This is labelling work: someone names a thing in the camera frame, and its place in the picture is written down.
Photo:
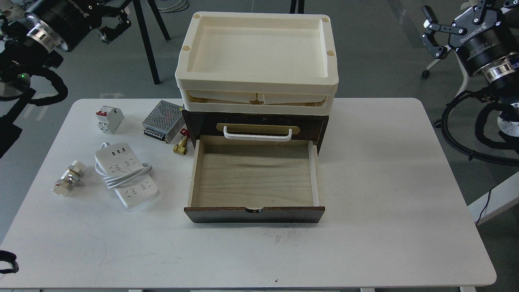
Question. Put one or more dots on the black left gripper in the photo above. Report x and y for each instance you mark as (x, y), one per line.
(65, 23)

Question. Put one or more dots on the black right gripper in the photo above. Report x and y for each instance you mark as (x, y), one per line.
(480, 37)

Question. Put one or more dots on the white power strip with cable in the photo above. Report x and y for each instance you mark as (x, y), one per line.
(124, 173)

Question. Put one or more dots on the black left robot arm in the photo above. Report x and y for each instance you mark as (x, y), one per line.
(22, 56)

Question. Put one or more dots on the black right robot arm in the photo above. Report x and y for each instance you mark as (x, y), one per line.
(502, 76)

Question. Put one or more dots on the white red circuit breaker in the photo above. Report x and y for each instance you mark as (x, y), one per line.
(109, 119)

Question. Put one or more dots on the metal mesh power supply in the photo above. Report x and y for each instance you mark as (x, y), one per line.
(164, 121)

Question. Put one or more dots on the cream plastic stacked tray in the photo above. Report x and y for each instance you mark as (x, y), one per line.
(258, 63)

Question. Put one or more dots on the open wooden drawer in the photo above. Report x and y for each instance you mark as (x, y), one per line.
(239, 181)

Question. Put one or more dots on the brass valve red handle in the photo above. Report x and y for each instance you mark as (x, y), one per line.
(181, 147)

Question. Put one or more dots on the white drawer handle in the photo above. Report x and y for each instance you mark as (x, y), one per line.
(273, 138)

